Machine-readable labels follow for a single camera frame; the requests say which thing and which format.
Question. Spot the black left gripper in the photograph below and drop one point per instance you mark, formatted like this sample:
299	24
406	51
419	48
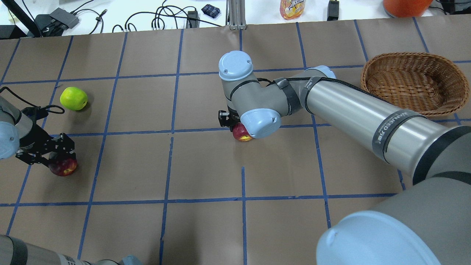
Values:
34	135

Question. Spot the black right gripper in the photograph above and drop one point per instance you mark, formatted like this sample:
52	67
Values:
225	119

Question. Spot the red apple with yellow patch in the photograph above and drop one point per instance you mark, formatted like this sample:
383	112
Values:
240	133

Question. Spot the dark red apple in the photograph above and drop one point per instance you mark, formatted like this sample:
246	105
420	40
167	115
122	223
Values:
62	164

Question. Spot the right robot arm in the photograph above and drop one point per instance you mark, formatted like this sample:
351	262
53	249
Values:
428	224

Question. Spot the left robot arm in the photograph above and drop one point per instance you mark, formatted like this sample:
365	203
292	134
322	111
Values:
9	138

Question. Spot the woven wicker basket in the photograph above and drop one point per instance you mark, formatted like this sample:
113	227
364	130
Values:
428	84

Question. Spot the green apple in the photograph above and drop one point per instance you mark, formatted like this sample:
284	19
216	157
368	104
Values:
74	98

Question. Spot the yellow juice bottle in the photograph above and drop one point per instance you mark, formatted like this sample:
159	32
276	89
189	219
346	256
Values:
291	9

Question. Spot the black power adapter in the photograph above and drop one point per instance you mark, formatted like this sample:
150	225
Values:
333	10

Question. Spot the orange bucket with grey lid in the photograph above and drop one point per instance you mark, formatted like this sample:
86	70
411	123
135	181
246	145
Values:
406	8

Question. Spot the aluminium frame post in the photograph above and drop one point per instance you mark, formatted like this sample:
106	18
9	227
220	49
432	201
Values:
236	19

